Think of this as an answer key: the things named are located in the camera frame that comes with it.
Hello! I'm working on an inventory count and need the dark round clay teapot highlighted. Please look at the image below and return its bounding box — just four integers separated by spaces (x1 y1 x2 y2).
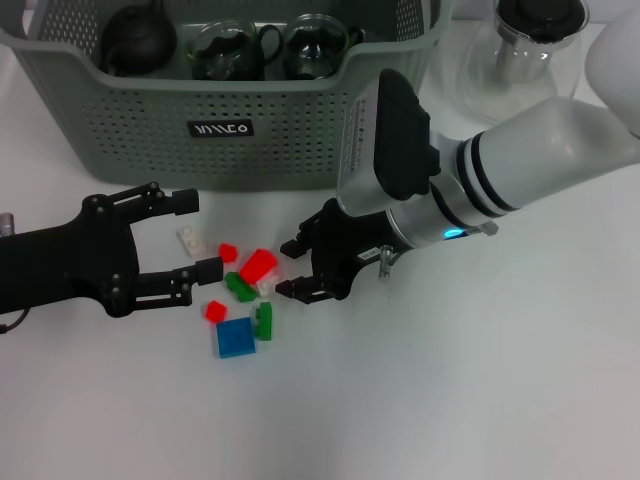
98 0 179 79

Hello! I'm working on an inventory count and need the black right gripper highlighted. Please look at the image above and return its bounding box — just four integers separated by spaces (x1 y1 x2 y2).
275 197 412 304

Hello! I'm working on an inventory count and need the green toy brick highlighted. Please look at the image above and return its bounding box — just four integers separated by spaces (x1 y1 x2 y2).
252 301 276 343
223 271 257 304

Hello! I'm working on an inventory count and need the right arm cable with plug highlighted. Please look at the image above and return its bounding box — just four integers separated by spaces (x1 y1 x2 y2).
375 222 500 282

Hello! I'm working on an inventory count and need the arm cable with plug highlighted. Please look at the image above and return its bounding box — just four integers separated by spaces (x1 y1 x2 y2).
0 211 32 336
375 222 500 282

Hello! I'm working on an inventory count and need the orange-red sloped brick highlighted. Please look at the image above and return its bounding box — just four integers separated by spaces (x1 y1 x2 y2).
238 248 279 282

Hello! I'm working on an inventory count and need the grey-green perforated storage bin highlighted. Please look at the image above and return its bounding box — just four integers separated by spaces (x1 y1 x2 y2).
0 0 451 194

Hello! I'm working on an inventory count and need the glass teapot with black lid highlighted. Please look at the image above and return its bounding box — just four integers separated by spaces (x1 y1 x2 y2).
452 0 592 126

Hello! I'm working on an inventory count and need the left arm cable with plug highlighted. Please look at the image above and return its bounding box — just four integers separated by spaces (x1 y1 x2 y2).
0 211 32 336

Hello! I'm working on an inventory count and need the blue square brick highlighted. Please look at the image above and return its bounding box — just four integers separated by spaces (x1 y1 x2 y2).
215 317 258 360

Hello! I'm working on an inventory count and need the glass teacup with black base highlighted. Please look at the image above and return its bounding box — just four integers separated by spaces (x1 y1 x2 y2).
282 13 367 83
183 18 285 82

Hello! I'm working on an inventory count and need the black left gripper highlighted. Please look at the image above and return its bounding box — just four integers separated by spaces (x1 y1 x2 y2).
0 182 225 319

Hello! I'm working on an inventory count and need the tiny white brick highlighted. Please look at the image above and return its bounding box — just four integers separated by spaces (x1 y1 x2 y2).
176 225 212 258

